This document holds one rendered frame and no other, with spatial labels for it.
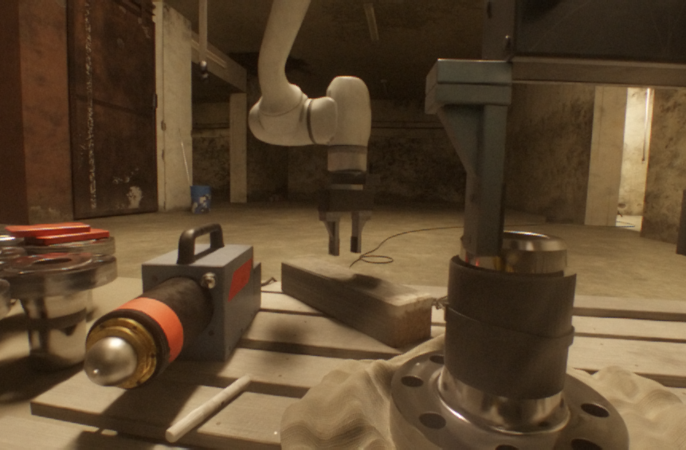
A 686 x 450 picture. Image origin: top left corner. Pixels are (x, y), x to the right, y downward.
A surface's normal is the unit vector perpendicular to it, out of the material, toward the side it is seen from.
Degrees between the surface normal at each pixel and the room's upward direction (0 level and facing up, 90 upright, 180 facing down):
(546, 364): 90
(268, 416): 0
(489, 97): 90
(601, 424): 0
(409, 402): 0
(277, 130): 132
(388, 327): 90
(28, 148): 90
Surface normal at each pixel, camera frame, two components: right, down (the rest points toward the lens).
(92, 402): 0.02, -0.99
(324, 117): -0.36, 0.14
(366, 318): -0.79, 0.05
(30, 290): 0.39, 0.11
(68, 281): 0.76, 0.09
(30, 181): 0.99, 0.04
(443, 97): -0.03, 0.11
